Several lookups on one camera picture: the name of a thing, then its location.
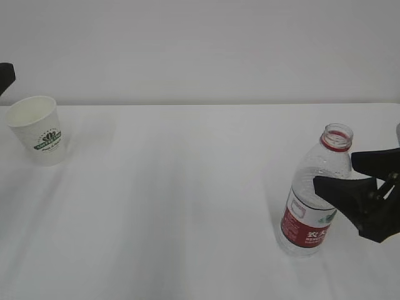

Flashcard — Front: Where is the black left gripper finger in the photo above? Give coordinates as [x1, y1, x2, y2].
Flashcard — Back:
[0, 62, 16, 96]

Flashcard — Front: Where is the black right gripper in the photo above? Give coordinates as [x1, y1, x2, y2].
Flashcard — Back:
[313, 148, 400, 243]

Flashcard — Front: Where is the white paper cup green logo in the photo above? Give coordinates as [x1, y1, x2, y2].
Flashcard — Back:
[5, 96, 66, 166]

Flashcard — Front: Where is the clear water bottle red label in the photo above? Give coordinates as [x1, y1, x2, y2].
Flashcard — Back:
[278, 123, 353, 257]

